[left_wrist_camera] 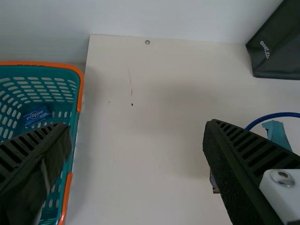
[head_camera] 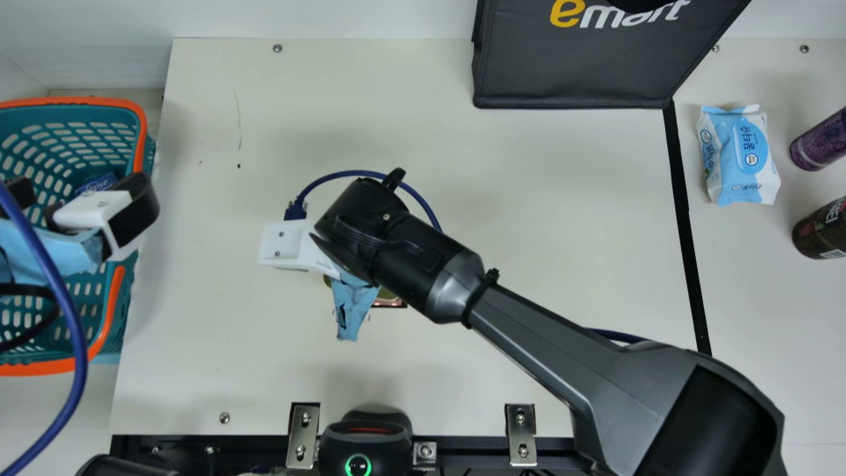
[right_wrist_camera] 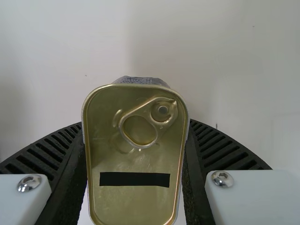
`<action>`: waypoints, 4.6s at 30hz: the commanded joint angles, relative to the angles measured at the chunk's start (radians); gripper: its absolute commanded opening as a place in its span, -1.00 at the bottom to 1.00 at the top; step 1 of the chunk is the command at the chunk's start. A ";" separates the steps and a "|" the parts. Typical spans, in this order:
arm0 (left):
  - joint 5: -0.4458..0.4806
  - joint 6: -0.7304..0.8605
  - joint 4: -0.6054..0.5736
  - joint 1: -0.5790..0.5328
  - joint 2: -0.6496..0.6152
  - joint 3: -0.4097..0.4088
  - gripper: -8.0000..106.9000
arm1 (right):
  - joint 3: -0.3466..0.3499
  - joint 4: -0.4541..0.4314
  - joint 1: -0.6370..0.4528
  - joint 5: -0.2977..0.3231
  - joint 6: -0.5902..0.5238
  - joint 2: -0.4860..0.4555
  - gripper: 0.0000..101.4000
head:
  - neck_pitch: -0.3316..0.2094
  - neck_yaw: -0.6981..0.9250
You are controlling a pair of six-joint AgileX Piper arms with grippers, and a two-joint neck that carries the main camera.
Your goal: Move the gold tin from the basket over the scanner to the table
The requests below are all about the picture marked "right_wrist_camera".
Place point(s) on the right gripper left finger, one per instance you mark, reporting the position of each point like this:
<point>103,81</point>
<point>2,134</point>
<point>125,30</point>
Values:
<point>47,164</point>

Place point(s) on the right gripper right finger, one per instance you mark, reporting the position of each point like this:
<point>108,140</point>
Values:
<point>234,168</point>

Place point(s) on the gold rectangular tin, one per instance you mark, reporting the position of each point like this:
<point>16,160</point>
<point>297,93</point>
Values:
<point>133,152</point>

